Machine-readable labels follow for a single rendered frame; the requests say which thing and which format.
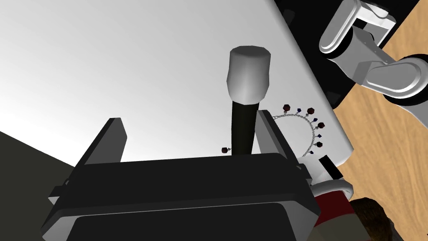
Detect red cup with white rim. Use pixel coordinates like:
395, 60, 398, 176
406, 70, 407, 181
310, 179, 356, 229

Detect black stick with white head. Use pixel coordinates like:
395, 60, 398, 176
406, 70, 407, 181
226, 46, 271, 156

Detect silver necklace with red beads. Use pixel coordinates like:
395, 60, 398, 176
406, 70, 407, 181
221, 104, 326, 158

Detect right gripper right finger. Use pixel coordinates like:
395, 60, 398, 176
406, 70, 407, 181
252, 109, 300, 165

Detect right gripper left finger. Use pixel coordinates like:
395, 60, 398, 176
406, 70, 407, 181
75, 117, 128, 167

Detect brown rough lump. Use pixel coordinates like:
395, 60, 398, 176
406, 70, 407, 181
347, 197, 403, 241

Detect white table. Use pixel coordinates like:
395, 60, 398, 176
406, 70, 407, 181
0, 0, 355, 168

